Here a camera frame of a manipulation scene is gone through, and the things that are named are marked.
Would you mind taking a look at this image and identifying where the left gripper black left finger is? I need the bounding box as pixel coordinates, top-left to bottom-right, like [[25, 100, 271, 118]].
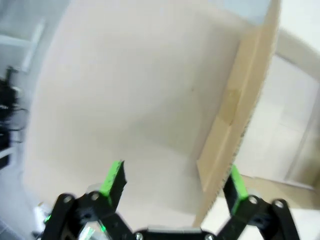
[[44, 160, 135, 240]]

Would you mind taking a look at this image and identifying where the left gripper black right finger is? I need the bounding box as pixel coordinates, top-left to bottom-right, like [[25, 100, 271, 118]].
[[217, 164, 301, 240]]

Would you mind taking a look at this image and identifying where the brown cardboard box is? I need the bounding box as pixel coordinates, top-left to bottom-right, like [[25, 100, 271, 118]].
[[192, 0, 281, 223]]

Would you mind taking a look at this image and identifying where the white shelf unit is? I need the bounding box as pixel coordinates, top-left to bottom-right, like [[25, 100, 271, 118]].
[[0, 22, 46, 74]]

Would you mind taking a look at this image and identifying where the black cable clutter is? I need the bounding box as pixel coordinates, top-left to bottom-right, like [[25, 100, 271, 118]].
[[0, 65, 30, 144]]

